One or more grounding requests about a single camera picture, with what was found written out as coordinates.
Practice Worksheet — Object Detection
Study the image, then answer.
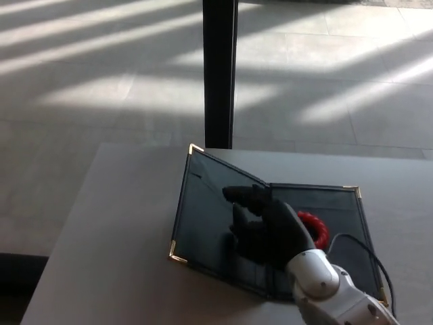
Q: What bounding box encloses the black USC leather diary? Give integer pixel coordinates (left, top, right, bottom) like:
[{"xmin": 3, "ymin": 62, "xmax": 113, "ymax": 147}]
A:
[{"xmin": 168, "ymin": 143, "xmax": 390, "ymax": 305}]

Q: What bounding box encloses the grey patterned rug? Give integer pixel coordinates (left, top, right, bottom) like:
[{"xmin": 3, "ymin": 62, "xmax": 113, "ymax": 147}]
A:
[{"xmin": 358, "ymin": 0, "xmax": 433, "ymax": 9}]

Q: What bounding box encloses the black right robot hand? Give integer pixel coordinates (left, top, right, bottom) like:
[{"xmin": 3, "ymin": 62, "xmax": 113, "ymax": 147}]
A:
[{"xmin": 222, "ymin": 184, "xmax": 317, "ymax": 272}]

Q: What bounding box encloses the black vertical pillar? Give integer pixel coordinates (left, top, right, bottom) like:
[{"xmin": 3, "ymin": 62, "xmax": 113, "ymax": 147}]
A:
[{"xmin": 202, "ymin": 0, "xmax": 240, "ymax": 150}]

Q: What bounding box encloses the red coiled ring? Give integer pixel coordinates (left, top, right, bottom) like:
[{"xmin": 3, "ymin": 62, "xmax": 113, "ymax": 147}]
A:
[{"xmin": 296, "ymin": 210, "xmax": 330, "ymax": 250}]

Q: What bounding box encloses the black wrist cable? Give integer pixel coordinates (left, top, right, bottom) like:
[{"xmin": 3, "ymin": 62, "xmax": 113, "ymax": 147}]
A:
[{"xmin": 326, "ymin": 232, "xmax": 397, "ymax": 311}]

